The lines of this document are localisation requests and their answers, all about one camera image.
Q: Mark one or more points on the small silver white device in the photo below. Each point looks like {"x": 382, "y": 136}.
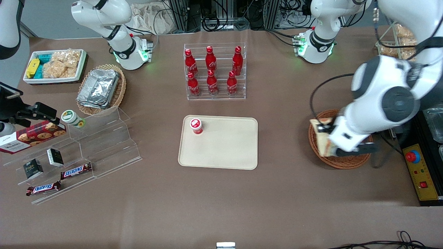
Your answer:
{"x": 225, "y": 245}

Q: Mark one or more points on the white green flower-lid cup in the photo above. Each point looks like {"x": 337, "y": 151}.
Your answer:
{"x": 71, "y": 117}

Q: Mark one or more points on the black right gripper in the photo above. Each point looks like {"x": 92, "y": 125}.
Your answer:
{"x": 7, "y": 109}

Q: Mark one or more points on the aluminium equipment frame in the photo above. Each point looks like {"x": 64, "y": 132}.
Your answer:
{"x": 266, "y": 14}

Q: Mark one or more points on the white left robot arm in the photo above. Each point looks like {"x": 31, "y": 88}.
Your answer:
{"x": 391, "y": 90}

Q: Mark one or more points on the clear acrylic bottle rack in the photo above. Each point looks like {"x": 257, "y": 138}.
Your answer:
{"x": 221, "y": 98}

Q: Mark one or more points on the small black carton white label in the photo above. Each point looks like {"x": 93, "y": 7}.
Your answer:
{"x": 55, "y": 157}

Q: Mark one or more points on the white crumpled cloth bag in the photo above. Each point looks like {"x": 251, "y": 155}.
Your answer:
{"x": 152, "y": 19}

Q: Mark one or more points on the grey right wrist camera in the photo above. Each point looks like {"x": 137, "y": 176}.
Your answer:
{"x": 6, "y": 130}

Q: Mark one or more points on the triangular sandwich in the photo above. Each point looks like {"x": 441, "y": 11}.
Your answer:
{"x": 323, "y": 145}

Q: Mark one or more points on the red cola bottle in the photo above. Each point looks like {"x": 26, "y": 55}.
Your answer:
{"x": 212, "y": 83}
{"x": 210, "y": 60}
{"x": 193, "y": 85}
{"x": 232, "y": 84}
{"x": 190, "y": 63}
{"x": 237, "y": 61}

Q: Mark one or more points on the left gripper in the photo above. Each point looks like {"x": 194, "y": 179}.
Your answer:
{"x": 325, "y": 129}

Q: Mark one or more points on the clear plastic container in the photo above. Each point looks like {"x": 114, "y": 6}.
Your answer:
{"x": 435, "y": 124}

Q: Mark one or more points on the wicker basket with sandwich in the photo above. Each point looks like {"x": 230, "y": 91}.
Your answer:
{"x": 346, "y": 160}

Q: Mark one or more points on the yellow snack pack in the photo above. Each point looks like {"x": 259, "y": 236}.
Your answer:
{"x": 33, "y": 67}

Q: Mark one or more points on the white plastic bin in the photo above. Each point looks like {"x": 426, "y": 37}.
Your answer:
{"x": 55, "y": 80}

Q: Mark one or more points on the wicker basket with foil containers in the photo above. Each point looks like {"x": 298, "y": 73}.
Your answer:
{"x": 119, "y": 90}

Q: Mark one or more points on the teal snack pack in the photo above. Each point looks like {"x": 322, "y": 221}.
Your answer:
{"x": 39, "y": 72}
{"x": 44, "y": 58}

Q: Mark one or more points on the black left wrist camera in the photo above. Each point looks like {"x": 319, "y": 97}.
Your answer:
{"x": 367, "y": 148}

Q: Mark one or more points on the aluminium foil container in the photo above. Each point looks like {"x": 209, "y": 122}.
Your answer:
{"x": 100, "y": 86}
{"x": 91, "y": 104}

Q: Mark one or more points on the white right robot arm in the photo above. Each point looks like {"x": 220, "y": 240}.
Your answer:
{"x": 119, "y": 41}

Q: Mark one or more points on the Snickers chocolate bar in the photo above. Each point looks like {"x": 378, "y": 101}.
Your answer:
{"x": 76, "y": 171}
{"x": 43, "y": 188}

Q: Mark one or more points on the red lidded cup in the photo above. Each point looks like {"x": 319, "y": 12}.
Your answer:
{"x": 196, "y": 125}

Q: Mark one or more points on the red tartan cookie box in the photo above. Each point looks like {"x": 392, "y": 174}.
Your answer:
{"x": 31, "y": 136}

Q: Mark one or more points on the clear acrylic stepped display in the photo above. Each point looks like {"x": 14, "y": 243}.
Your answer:
{"x": 104, "y": 145}

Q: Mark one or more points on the clear bag of crackers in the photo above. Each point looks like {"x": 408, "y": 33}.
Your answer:
{"x": 69, "y": 57}
{"x": 394, "y": 52}
{"x": 405, "y": 31}
{"x": 57, "y": 70}

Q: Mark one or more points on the beige plastic tray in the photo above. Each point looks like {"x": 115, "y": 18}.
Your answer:
{"x": 225, "y": 148}

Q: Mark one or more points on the small black carton gold print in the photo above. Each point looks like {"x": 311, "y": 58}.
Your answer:
{"x": 33, "y": 169}

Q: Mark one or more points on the yellow black control box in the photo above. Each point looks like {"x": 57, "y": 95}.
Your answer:
{"x": 422, "y": 176}

